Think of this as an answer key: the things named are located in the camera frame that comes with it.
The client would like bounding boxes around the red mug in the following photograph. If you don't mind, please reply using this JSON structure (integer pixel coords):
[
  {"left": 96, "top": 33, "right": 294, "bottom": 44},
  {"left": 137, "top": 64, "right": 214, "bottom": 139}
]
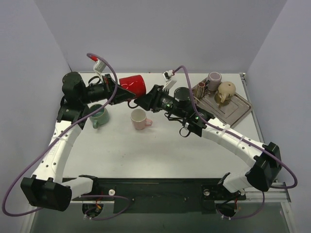
[{"left": 120, "top": 75, "right": 146, "bottom": 97}]

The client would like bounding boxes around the pink ceramic mug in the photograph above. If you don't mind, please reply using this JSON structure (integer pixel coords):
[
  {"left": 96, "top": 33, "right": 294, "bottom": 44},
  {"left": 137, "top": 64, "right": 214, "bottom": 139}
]
[{"left": 130, "top": 109, "right": 153, "bottom": 130}]

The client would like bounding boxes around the green ceramic mug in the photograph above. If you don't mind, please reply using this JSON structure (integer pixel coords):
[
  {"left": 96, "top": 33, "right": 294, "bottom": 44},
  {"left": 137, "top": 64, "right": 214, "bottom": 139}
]
[{"left": 89, "top": 108, "right": 110, "bottom": 129}]

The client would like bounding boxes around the beige round mug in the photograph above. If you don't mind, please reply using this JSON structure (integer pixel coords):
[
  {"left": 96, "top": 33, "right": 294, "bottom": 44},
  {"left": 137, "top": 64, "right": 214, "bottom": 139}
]
[{"left": 218, "top": 82, "right": 236, "bottom": 103}]

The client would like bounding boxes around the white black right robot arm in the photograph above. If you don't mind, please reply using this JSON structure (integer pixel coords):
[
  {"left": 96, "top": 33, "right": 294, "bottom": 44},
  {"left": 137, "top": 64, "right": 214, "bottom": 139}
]
[{"left": 134, "top": 85, "right": 282, "bottom": 199}]

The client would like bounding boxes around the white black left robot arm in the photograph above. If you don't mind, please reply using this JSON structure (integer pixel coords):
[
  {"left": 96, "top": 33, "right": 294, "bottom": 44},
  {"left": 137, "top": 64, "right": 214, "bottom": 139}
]
[{"left": 20, "top": 72, "right": 139, "bottom": 211}]

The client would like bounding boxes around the purple mug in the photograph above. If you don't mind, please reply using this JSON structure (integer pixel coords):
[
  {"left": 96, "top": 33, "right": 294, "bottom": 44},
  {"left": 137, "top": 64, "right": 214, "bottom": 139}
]
[{"left": 207, "top": 72, "right": 222, "bottom": 91}]

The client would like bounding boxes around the brown patterned cup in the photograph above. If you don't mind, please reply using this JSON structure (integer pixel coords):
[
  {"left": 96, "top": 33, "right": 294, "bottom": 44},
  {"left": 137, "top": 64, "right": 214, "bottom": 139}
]
[{"left": 195, "top": 82, "right": 206, "bottom": 99}]

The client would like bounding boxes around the metal serving tray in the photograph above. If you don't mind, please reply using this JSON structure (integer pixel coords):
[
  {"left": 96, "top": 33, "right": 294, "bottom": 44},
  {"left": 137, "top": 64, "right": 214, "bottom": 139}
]
[{"left": 192, "top": 84, "right": 252, "bottom": 128}]

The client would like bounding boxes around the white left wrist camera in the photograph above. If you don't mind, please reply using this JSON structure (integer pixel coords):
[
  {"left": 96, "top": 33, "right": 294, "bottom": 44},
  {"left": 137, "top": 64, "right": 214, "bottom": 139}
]
[{"left": 93, "top": 60, "right": 106, "bottom": 75}]

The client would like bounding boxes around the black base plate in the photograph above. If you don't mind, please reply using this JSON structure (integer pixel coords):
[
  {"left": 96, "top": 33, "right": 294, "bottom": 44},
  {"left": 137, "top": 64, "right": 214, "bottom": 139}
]
[{"left": 79, "top": 178, "right": 246, "bottom": 214}]

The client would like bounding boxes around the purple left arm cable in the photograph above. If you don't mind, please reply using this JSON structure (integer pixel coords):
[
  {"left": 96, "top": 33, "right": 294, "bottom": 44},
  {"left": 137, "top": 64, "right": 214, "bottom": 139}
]
[{"left": 2, "top": 52, "right": 134, "bottom": 221}]

